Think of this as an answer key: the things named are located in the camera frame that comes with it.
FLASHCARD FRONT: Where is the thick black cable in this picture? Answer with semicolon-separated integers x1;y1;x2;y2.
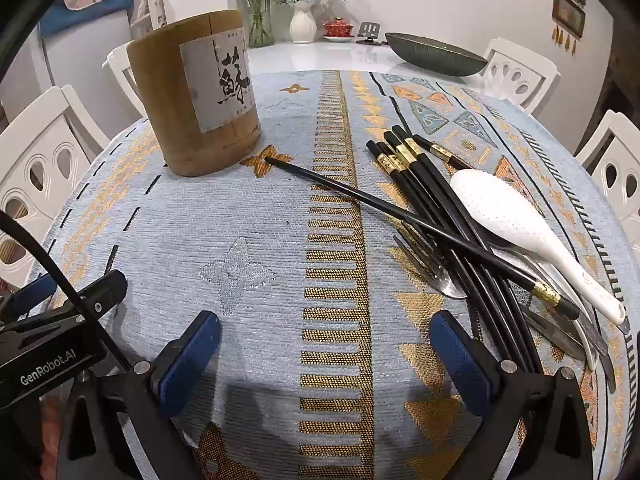
0;209;133;372

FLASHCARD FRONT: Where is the white rice paddle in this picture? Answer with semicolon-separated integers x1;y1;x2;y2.
450;169;627;326

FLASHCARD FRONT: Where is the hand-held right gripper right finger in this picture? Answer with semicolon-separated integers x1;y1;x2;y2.
429;310;601;480

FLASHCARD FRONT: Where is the phone stand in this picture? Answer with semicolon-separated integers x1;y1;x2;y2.
357;22;386;45

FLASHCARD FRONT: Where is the white ribbed vase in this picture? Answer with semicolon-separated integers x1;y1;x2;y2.
290;4;316;44

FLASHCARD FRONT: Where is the clear glass vase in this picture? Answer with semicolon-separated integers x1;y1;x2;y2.
246;0;275;48

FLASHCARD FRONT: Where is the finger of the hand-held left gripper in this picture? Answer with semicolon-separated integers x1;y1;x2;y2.
56;269;128;319
0;272;58;317

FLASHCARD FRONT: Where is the red lidded teacup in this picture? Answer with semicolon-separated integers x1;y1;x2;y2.
322;16;353;42

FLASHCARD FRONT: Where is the white dining chair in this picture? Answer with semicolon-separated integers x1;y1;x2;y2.
0;85;111;291
482;37;560;113
102;40;151;118
575;110;640;241

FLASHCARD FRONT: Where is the dark green oval bowl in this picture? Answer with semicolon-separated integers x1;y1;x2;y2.
384;32;488;77

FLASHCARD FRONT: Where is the single black gold-banded chopstick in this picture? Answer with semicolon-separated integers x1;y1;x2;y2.
264;156;582;320

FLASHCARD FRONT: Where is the bamboo utensil holder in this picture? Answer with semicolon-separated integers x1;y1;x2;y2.
126;9;262;177

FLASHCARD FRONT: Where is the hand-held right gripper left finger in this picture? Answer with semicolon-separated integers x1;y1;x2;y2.
57;310;223;480

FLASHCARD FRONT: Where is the white corner shelf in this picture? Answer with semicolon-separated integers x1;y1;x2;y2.
131;0;168;31

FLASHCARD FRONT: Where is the blue patterned table runner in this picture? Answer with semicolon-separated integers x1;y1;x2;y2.
30;69;632;480

